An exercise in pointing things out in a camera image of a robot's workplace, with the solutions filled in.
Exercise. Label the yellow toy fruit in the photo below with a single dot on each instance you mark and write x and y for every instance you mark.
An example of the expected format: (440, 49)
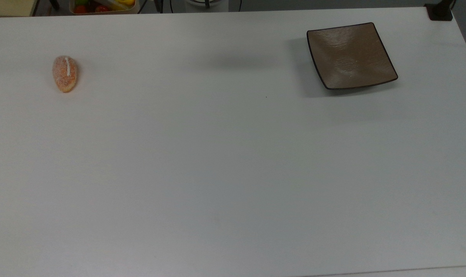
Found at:
(126, 2)

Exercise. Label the beige fruit crate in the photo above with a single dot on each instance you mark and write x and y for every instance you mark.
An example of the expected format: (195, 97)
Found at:
(135, 9)

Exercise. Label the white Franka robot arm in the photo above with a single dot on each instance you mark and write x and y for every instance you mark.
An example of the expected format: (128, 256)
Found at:
(217, 4)

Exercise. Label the red toy tomato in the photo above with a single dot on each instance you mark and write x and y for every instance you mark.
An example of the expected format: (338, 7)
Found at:
(80, 9)
(102, 8)

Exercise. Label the sugar-coated bread roll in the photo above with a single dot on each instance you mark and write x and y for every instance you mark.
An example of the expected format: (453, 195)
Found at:
(65, 77)

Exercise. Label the square brown ceramic plate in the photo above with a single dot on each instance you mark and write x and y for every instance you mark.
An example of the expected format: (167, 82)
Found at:
(350, 55)

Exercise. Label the beige cabinet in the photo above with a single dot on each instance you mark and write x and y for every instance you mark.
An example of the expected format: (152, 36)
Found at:
(10, 7)

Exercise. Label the black table clamp mount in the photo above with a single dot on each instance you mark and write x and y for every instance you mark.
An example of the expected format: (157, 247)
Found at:
(440, 13)

